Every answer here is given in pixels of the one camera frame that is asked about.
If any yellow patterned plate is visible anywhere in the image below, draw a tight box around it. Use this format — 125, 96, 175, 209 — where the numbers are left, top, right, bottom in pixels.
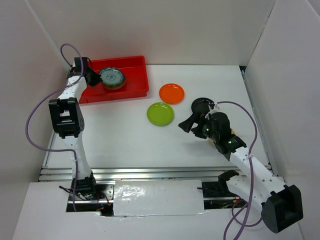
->
102, 81, 126, 91

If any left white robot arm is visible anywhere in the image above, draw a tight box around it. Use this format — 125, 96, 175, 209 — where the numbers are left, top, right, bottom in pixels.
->
48, 57, 101, 200

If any lime green plate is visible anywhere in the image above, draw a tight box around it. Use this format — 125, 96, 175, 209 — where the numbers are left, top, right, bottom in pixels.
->
146, 102, 175, 127

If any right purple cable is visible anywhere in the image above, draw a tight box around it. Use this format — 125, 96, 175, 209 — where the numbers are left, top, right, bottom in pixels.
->
212, 100, 263, 240

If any red plastic bin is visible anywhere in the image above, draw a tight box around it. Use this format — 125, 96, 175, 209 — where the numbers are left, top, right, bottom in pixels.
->
79, 55, 149, 104

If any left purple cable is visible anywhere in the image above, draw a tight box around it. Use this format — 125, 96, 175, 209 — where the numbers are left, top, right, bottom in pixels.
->
26, 43, 87, 213

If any blue floral plate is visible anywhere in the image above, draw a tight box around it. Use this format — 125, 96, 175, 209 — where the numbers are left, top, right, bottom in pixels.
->
99, 67, 126, 85

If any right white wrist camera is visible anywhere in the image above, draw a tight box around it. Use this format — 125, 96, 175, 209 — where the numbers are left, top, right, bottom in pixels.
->
205, 103, 220, 120

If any cream floral plate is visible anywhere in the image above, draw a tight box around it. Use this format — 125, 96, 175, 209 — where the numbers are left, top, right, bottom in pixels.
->
208, 129, 236, 146

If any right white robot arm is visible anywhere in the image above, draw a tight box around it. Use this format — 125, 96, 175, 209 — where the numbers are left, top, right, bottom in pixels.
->
178, 111, 304, 233

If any white foil cover panel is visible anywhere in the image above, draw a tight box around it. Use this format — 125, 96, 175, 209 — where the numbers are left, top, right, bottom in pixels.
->
113, 180, 205, 217

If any black plate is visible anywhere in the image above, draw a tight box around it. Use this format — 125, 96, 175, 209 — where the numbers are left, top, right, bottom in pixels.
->
191, 97, 216, 117

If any orange plate near bin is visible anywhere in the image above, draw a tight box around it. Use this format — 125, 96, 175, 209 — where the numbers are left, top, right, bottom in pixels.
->
159, 83, 185, 105

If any purple cable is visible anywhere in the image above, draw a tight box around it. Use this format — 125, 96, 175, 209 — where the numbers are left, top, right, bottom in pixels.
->
212, 100, 263, 240
26, 43, 87, 213

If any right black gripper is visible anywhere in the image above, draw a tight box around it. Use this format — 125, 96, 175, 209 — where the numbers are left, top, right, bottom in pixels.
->
178, 109, 219, 141

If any aluminium front rail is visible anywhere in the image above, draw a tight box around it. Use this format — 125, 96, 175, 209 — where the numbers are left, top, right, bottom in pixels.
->
38, 166, 243, 182

